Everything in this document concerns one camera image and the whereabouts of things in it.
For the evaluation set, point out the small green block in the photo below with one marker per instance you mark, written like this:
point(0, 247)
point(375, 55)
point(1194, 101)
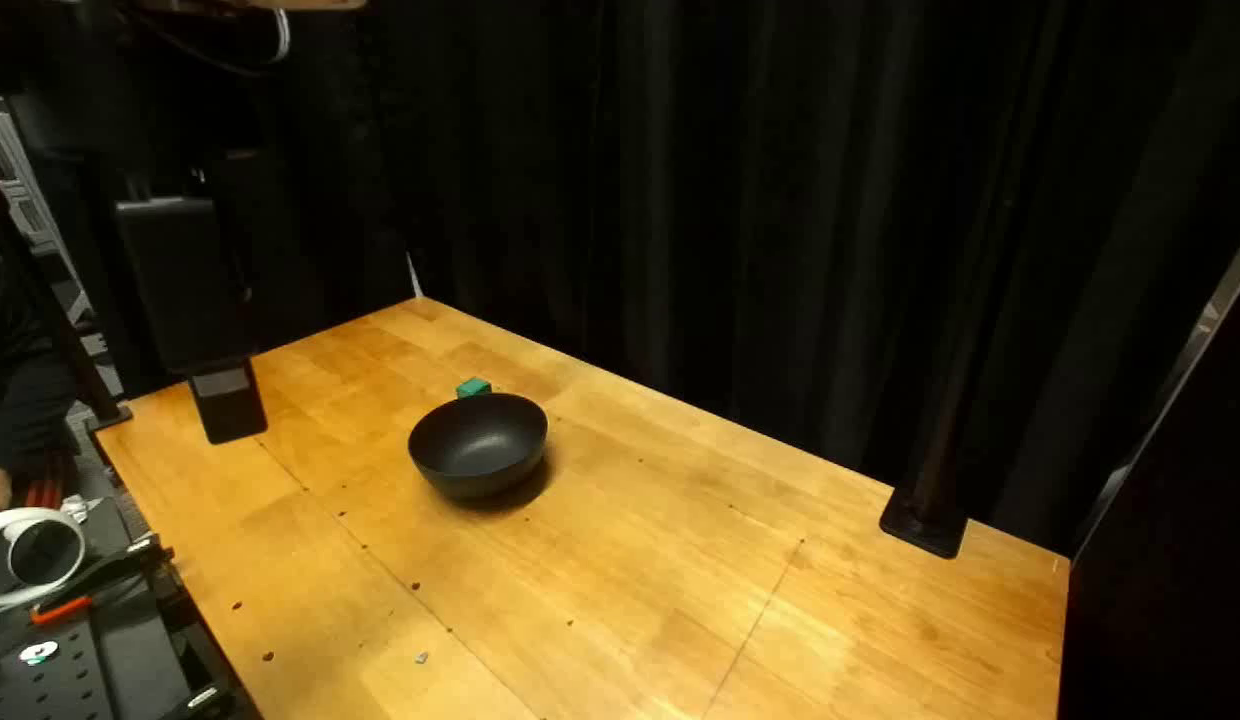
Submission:
point(474, 387)

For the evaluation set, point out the black bowl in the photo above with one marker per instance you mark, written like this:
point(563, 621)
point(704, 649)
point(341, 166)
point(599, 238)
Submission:
point(479, 444)

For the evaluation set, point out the black pole with base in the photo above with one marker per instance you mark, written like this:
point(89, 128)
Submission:
point(963, 270)

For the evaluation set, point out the black perforated side shelf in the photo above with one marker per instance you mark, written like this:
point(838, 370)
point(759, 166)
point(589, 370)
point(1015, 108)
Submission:
point(142, 654)

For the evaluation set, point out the person in dark clothes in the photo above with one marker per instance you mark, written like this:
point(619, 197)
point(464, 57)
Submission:
point(35, 400)

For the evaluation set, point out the black panel right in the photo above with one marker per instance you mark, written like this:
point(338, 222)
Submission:
point(1152, 597)

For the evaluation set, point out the white VR headset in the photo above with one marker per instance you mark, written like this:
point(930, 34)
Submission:
point(41, 554)

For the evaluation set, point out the orange handled tool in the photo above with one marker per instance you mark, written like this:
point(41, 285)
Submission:
point(62, 615)

